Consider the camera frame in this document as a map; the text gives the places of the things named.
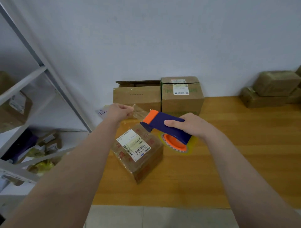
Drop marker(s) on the person's right hand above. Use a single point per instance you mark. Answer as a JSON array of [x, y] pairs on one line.
[[193, 126]]

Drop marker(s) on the person's left hand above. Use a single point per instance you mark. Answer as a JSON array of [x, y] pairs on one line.
[[117, 113]]

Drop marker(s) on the stack of cardboard boxes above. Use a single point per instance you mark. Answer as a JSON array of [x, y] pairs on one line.
[[136, 96]]

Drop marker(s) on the blue orange tape dispenser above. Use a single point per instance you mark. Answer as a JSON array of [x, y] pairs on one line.
[[160, 120]]

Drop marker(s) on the cube red-printed cardboard box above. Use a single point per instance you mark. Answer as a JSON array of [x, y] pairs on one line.
[[146, 164]]

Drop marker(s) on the box barcode label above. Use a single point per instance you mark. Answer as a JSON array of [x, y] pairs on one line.
[[263, 101]]

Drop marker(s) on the small open-flap cardboard box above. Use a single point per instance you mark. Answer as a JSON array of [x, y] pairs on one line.
[[277, 82]]

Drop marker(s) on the squat red-printed cardboard box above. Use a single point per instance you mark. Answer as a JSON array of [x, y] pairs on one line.
[[298, 71]]

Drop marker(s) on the person's left forearm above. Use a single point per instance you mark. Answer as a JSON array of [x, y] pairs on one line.
[[56, 188]]

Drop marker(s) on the person's right forearm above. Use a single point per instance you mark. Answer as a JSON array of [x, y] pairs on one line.
[[254, 185]]

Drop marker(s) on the wooden table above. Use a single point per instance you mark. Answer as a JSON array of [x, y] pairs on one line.
[[254, 150]]

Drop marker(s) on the small open carton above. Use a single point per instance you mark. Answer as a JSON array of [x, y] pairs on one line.
[[49, 141]]

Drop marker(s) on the yellow plastic bag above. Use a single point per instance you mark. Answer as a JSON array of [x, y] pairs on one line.
[[42, 164]]

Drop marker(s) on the grey metal shelf rack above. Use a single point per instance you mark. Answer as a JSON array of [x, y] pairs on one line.
[[19, 87]]

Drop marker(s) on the large worn shelf carton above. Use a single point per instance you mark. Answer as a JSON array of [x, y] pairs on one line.
[[12, 112]]

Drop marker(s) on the dark blue bag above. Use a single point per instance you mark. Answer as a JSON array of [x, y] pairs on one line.
[[16, 148]]

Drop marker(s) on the white paper wall sign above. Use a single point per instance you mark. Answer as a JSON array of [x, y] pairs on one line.
[[102, 112]]

